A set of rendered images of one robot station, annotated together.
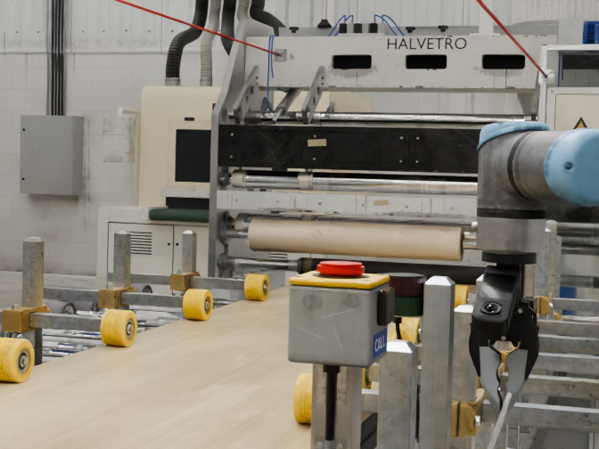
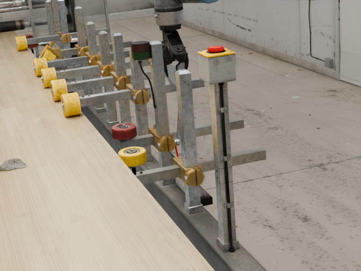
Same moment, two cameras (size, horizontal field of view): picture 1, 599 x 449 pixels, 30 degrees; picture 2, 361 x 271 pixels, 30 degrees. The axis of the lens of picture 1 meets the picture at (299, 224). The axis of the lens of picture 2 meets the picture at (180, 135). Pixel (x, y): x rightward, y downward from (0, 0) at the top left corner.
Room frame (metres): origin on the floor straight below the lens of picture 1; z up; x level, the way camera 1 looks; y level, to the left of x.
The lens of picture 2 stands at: (-0.32, 0.94, 1.53)
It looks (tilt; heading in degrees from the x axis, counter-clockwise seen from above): 18 degrees down; 326
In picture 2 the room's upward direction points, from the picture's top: 5 degrees counter-clockwise
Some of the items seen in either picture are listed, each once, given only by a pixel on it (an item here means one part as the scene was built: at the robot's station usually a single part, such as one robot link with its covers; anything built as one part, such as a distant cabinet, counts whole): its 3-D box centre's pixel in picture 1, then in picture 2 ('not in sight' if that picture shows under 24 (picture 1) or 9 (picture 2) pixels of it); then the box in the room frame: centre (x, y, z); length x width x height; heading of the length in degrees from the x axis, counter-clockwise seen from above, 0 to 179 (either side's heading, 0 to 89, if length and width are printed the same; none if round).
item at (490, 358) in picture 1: (492, 376); (169, 75); (1.48, -0.26, 1.04); 0.06 x 0.03 x 0.09; 163
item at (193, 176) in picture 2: not in sight; (188, 170); (1.20, -0.12, 0.82); 0.14 x 0.06 x 0.05; 163
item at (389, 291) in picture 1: (386, 306); not in sight; (0.92, -0.07, 1.20); 0.03 x 0.01 x 0.03; 163
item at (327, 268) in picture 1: (340, 273); (215, 50); (0.93, -0.04, 1.22); 0.04 x 0.04 x 0.02
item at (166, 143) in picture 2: not in sight; (160, 139); (1.44, -0.18, 0.85); 0.14 x 0.06 x 0.05; 163
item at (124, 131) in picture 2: not in sight; (125, 141); (1.49, -0.08, 0.85); 0.08 x 0.08 x 0.11
